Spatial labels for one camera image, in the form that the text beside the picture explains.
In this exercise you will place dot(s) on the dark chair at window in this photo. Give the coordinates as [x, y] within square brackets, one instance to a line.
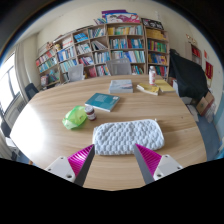
[31, 91]

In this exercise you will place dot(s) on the small dark red jar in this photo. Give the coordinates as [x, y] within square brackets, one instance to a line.
[90, 113]

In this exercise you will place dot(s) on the white textured towel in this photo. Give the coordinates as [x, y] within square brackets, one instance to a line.
[119, 138]

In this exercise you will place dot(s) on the grey mesh office chair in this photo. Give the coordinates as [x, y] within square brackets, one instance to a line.
[119, 67]

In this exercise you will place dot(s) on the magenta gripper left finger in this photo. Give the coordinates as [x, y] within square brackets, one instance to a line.
[75, 167]

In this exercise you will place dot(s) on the yellow notebook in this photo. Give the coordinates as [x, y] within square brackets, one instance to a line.
[164, 86]

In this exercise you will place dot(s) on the cardboard box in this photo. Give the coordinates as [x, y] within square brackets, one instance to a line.
[205, 103]

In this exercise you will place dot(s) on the white office chair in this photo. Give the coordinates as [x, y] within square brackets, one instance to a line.
[76, 73]

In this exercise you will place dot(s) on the black cloth covered object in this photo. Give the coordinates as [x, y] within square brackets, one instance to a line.
[190, 76]

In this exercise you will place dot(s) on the wooden bookshelf with books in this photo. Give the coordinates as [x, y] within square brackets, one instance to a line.
[144, 46]

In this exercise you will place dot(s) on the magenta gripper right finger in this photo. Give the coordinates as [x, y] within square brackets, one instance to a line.
[154, 166]

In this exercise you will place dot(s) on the colourful posters on shelf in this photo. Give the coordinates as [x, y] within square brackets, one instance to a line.
[117, 16]

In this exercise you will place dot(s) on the green plastic bag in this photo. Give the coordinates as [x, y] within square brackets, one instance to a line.
[75, 117]

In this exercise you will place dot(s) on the white plastic bottle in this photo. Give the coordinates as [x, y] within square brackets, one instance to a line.
[152, 75]

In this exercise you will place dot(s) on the teal hardcover book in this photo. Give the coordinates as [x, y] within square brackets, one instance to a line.
[102, 101]

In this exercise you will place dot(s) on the yellow booklet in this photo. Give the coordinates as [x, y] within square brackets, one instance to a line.
[147, 88]

